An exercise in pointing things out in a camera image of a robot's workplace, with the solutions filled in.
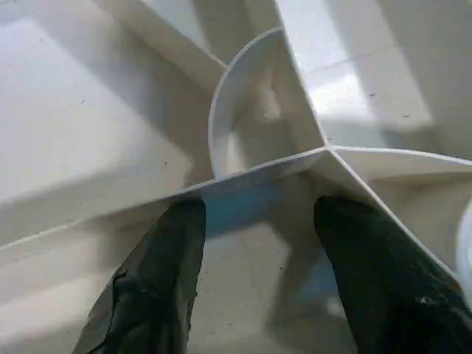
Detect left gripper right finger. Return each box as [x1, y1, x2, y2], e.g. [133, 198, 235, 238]
[312, 194, 472, 354]

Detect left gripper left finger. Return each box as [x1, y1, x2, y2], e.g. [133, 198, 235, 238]
[71, 200, 207, 354]

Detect white plastic table top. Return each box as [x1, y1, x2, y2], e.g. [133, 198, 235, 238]
[0, 0, 472, 354]

